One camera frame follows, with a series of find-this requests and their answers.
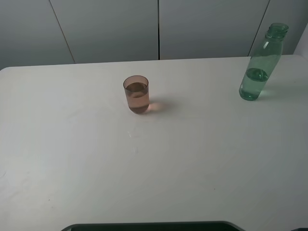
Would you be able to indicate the green transparent water bottle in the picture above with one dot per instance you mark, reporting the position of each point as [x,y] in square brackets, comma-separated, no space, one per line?
[263,62]

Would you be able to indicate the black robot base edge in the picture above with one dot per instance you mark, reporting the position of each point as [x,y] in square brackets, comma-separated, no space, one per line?
[157,226]

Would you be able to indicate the pink translucent plastic cup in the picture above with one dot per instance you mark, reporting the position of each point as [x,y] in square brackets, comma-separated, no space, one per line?
[137,93]

